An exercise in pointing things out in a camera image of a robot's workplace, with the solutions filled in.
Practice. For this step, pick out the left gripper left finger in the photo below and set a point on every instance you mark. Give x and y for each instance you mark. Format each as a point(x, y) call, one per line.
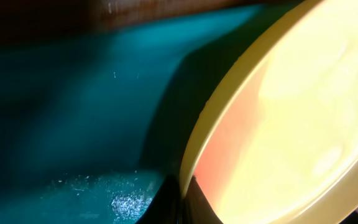
point(165, 206)

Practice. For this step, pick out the yellow plate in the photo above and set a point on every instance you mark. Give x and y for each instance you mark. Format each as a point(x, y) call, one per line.
point(277, 142)

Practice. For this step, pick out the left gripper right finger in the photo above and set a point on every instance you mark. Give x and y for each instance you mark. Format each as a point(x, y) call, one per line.
point(196, 208)

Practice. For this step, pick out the teal plastic tray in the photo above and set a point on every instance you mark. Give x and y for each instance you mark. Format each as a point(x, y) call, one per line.
point(91, 125)

